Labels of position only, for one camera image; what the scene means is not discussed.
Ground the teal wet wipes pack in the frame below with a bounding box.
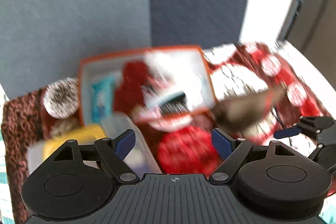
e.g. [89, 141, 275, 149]
[91, 76, 115, 123]

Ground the white textured cloth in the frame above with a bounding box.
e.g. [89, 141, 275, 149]
[131, 49, 214, 122]

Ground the brown striped zip pouch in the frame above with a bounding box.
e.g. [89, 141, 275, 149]
[210, 85, 286, 135]

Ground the red patterned fleece blanket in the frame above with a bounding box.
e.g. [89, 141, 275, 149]
[1, 42, 335, 223]

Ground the orange cardboard box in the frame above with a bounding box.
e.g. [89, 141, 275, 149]
[78, 45, 216, 125]

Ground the striped bed sheet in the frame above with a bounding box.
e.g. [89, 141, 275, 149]
[0, 136, 15, 223]

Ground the grey fabric panel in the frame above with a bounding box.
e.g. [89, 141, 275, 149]
[1, 0, 151, 99]

